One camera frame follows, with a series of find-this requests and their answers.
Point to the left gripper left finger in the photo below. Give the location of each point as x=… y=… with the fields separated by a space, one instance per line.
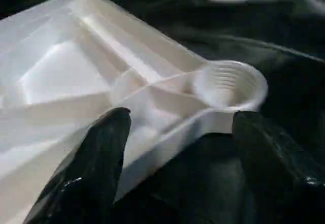
x=89 y=178

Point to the black work mat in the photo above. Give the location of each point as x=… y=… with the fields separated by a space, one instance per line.
x=284 y=41

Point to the white plastic table top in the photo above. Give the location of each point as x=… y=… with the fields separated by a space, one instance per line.
x=61 y=71

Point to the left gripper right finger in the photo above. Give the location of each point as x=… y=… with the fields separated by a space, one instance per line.
x=279 y=178

